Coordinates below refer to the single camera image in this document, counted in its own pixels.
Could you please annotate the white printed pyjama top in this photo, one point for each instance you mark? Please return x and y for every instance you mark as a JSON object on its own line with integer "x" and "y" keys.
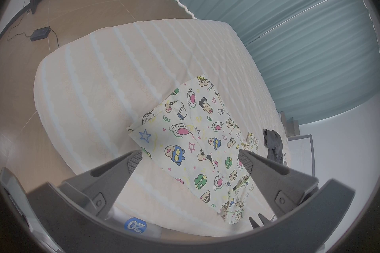
{"x": 190, "y": 139}

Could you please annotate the brown bedside table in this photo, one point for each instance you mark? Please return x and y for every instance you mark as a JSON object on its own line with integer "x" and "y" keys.
{"x": 289, "y": 124}

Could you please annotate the black box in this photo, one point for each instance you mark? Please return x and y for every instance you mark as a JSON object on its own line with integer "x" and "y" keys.
{"x": 41, "y": 34}

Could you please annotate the bed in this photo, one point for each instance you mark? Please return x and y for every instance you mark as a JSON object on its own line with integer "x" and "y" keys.
{"x": 118, "y": 68}

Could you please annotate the dark grey shirt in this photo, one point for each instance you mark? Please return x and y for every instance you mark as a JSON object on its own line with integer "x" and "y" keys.
{"x": 274, "y": 142}

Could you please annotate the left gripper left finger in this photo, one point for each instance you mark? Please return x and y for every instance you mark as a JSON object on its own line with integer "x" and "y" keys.
{"x": 101, "y": 183}

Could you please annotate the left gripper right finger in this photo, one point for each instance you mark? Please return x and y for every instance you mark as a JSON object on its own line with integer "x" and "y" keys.
{"x": 279, "y": 186}

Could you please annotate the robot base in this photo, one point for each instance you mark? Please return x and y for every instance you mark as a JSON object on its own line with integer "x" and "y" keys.
{"x": 118, "y": 217}

